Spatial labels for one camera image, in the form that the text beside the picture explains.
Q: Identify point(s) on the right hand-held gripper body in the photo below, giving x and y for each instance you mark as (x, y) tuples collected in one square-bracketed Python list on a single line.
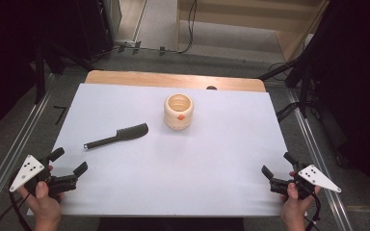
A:
[(318, 178)]

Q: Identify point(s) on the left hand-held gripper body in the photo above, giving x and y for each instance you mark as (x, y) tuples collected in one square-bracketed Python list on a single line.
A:
[(29, 170)]

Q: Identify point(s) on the black comb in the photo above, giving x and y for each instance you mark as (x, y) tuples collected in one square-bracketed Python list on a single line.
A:
[(122, 134)]

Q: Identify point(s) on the cream ribbed cup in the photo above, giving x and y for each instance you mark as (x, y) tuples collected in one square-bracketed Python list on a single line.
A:
[(179, 122)]

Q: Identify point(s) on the person's right hand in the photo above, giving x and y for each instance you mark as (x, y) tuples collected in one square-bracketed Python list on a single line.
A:
[(294, 205)]

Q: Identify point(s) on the person's left hand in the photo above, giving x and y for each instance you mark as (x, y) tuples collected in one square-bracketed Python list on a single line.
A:
[(46, 207)]

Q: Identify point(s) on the black tripod stand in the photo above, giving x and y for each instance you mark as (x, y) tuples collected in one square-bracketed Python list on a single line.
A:
[(303, 83), (40, 73)]

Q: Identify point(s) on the white board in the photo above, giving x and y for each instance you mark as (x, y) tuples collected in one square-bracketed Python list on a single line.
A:
[(173, 173)]

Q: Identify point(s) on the wooden table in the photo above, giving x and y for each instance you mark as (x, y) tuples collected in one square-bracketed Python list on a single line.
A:
[(160, 79)]

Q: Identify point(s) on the black cabinet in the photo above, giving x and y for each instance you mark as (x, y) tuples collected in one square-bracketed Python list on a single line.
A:
[(93, 29)]

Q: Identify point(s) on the light wooden shelf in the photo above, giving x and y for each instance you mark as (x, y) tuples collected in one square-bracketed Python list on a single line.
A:
[(237, 16)]

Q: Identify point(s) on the metal floor rail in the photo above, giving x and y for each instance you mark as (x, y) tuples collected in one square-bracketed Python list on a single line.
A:
[(16, 144), (318, 160)]

